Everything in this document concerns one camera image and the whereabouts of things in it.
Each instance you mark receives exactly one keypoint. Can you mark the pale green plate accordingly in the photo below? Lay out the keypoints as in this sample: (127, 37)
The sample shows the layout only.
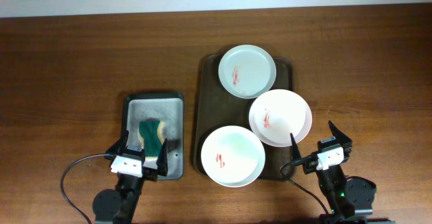
(247, 71)

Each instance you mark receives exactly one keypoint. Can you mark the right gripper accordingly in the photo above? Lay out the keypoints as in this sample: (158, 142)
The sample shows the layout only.
(311, 165)

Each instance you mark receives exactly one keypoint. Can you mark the small grey metal tray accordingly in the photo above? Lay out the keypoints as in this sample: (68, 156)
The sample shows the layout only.
(167, 107)

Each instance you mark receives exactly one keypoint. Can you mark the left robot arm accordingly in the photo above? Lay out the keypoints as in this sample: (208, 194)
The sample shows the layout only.
(119, 204)

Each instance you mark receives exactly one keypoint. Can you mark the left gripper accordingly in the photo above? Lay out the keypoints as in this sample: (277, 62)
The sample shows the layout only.
(148, 173)

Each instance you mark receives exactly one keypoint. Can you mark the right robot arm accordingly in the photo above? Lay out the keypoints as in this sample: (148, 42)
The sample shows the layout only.
(350, 198)

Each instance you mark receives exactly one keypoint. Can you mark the large brown serving tray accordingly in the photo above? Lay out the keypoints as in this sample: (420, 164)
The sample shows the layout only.
(216, 107)

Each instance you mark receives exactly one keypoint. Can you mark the green yellow sponge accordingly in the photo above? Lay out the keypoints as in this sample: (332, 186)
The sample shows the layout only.
(150, 134)

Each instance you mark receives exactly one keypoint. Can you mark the white bowl plate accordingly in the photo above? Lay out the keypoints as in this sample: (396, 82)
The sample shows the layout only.
(232, 156)

